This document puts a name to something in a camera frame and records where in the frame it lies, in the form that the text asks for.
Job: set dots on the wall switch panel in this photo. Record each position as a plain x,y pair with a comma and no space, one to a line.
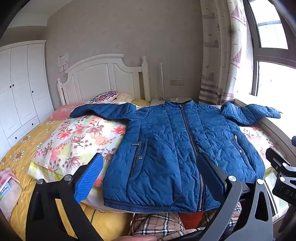
64,68

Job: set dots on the white lamp pole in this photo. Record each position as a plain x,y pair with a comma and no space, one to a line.
162,81

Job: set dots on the red cloth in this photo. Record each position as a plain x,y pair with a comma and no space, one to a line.
193,220

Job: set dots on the white wardrobe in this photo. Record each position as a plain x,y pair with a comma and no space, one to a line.
20,88

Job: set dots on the pale orange-print pillow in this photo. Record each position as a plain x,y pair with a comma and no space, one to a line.
124,96

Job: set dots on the dark-framed window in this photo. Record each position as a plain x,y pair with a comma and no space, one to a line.
254,53

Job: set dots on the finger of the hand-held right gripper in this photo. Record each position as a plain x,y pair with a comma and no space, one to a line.
275,156

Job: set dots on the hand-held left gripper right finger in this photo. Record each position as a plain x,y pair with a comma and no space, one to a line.
211,172

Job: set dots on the floral quilt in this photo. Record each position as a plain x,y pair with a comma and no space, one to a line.
81,139

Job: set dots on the beige plaid cloth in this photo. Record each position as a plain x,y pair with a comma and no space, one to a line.
157,228

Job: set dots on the yellow daisy bedsheet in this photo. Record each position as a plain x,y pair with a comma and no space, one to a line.
27,148

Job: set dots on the purple patterned round cushion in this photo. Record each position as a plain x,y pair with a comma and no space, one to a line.
104,96

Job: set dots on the blue quilted jacket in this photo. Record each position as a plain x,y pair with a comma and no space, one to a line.
166,143

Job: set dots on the printed curtain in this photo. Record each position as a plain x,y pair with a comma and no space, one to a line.
219,58

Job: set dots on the paper notice on wall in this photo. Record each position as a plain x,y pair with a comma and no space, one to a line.
63,58

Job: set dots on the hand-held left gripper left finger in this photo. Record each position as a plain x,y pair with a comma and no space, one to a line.
89,178

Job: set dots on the yellow pillow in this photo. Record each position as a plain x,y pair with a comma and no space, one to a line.
140,102

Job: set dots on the white wooden headboard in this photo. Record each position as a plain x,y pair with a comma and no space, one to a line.
97,76

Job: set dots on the pink floral pillow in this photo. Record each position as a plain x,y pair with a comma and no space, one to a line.
62,111

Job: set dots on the white nightstand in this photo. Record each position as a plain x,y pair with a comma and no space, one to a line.
161,102

